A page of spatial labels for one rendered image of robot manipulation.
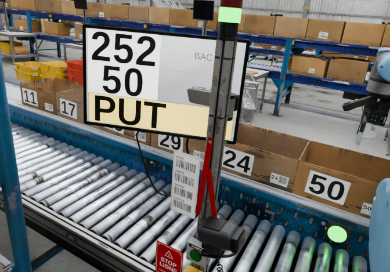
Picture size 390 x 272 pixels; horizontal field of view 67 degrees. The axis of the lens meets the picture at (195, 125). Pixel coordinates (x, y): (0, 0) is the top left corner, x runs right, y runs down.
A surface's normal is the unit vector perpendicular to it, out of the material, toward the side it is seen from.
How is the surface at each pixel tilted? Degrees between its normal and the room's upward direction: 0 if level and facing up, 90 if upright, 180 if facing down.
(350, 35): 90
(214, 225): 8
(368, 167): 90
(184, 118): 86
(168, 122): 86
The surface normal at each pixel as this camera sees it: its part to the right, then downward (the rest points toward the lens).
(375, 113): -0.48, 0.27
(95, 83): -0.15, 0.26
